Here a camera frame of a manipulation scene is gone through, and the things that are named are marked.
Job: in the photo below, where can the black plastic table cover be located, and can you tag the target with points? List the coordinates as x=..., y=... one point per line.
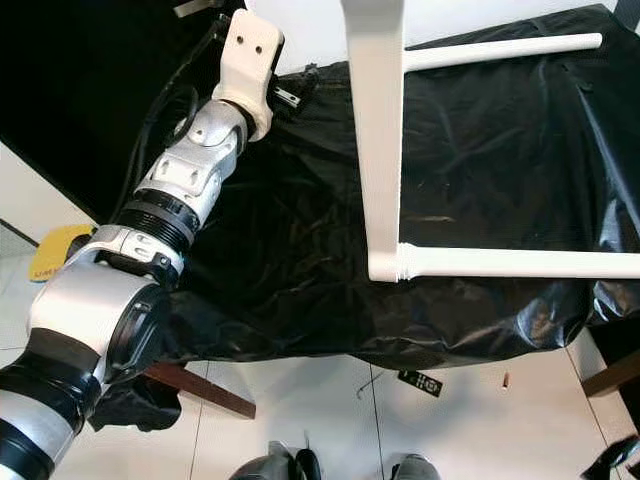
x=510, y=160

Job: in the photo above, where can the grey left robot foot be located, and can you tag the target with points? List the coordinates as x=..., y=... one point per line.
x=275, y=465

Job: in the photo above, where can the black remote control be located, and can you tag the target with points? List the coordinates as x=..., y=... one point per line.
x=420, y=384

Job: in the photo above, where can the grey robot foot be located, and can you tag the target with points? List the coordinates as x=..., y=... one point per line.
x=418, y=470
x=275, y=465

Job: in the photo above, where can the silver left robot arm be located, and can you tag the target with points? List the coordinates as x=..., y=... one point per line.
x=100, y=320

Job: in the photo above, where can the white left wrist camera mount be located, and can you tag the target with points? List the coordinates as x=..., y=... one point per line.
x=250, y=65

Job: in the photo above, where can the grey right robot foot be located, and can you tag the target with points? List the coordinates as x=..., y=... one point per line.
x=418, y=470

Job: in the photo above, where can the black door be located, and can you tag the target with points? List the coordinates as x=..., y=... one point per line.
x=80, y=80

